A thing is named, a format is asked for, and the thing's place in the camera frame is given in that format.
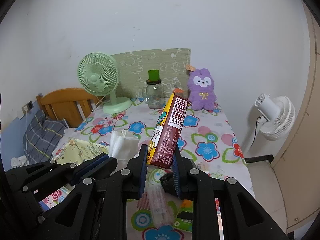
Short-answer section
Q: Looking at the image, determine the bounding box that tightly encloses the white face mask pack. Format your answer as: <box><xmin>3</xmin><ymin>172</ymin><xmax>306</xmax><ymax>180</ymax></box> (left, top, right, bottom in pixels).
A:
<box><xmin>109</xmin><ymin>129</ymin><xmax>139</xmax><ymax>161</ymax></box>

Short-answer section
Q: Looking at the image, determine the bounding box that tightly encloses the black plastic bag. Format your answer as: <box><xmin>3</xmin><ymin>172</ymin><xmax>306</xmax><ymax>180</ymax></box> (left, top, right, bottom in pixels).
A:
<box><xmin>159</xmin><ymin>172</ymin><xmax>177</xmax><ymax>197</ymax></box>

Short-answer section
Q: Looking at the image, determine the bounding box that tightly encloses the yellow brown snack box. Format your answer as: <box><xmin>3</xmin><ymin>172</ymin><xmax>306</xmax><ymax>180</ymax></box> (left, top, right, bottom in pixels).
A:
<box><xmin>146</xmin><ymin>93</ymin><xmax>189</xmax><ymax>169</ymax></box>

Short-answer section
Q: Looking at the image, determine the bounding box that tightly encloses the pink wet wipes pack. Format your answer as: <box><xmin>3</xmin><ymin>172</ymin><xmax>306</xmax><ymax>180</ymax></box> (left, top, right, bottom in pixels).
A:
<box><xmin>215</xmin><ymin>198</ymin><xmax>223</xmax><ymax>240</ymax></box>

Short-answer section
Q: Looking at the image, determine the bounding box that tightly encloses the green tissue pack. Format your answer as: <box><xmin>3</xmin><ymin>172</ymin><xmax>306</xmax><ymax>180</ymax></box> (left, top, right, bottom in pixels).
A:
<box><xmin>173</xmin><ymin>200</ymin><xmax>193</xmax><ymax>232</ymax></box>

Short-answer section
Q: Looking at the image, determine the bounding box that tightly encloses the crumpled white cloth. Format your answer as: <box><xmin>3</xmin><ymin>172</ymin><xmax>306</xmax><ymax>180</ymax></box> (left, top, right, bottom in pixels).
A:
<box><xmin>10</xmin><ymin>155</ymin><xmax>29</xmax><ymax>168</ymax></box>

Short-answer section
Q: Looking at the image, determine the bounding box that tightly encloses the grey plaid pillow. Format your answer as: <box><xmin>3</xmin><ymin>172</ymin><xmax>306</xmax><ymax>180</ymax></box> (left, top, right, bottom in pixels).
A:
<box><xmin>23</xmin><ymin>110</ymin><xmax>67</xmax><ymax>165</ymax></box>

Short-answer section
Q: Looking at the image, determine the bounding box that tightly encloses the yellow cartoon storage box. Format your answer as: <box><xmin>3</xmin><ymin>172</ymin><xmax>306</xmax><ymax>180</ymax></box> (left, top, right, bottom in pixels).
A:
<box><xmin>53</xmin><ymin>139</ymin><xmax>109</xmax><ymax>165</ymax></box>

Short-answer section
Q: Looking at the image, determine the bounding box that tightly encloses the wooden bed headboard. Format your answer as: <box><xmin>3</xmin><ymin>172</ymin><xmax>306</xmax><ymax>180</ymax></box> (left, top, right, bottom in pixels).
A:
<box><xmin>36</xmin><ymin>88</ymin><xmax>101</xmax><ymax>128</ymax></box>

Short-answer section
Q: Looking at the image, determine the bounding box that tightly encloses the floral tablecloth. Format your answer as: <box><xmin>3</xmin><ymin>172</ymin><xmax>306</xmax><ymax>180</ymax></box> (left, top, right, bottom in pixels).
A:
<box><xmin>37</xmin><ymin>96</ymin><xmax>256</xmax><ymax>240</ymax></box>

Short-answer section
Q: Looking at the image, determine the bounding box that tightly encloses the glass mason jar mug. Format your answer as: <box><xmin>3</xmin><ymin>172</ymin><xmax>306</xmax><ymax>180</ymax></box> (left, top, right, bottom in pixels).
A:
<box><xmin>142</xmin><ymin>79</ymin><xmax>164</xmax><ymax>109</ymax></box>

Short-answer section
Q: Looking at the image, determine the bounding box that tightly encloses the toothpick jar orange lid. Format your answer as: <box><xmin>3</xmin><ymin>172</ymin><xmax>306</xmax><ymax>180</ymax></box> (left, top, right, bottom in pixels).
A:
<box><xmin>172</xmin><ymin>88</ymin><xmax>184</xmax><ymax>97</ymax></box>

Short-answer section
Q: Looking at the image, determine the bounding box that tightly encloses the white standing fan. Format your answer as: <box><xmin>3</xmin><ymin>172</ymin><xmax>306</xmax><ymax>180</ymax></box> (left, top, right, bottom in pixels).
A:
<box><xmin>243</xmin><ymin>93</ymin><xmax>296</xmax><ymax>154</ymax></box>

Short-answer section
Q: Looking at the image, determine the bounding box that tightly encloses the green cup on jar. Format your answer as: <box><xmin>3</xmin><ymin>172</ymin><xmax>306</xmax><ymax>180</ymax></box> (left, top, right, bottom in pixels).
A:
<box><xmin>148</xmin><ymin>69</ymin><xmax>160</xmax><ymax>82</ymax></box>

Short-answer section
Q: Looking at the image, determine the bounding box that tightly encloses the purple plush bunny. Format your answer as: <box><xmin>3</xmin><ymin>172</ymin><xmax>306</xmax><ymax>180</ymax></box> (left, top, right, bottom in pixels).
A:
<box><xmin>187</xmin><ymin>67</ymin><xmax>216</xmax><ymax>111</ymax></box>

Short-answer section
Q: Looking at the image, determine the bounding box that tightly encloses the green desk fan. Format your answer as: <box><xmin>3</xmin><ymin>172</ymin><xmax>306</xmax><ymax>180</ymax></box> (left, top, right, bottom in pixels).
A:
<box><xmin>77</xmin><ymin>53</ymin><xmax>132</xmax><ymax>114</ymax></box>

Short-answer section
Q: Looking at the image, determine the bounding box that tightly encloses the green patterned board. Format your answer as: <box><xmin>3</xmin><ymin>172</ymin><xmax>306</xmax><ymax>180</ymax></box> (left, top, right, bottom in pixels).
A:
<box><xmin>110</xmin><ymin>48</ymin><xmax>192</xmax><ymax>99</ymax></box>

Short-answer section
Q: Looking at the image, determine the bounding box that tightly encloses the wall power outlet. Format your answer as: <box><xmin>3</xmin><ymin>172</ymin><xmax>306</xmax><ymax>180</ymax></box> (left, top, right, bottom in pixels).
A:
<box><xmin>22</xmin><ymin>101</ymin><xmax>34</xmax><ymax>113</ymax></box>

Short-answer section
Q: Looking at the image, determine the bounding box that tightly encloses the white fan cable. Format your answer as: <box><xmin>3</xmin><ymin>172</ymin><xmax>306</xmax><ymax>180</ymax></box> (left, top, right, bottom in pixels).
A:
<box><xmin>90</xmin><ymin>95</ymin><xmax>106</xmax><ymax>114</ymax></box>

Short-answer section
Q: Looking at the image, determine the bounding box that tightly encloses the black fan cable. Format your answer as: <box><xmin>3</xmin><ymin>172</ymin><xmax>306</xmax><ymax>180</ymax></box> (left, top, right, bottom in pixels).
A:
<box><xmin>251</xmin><ymin>115</ymin><xmax>262</xmax><ymax>147</ymax></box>

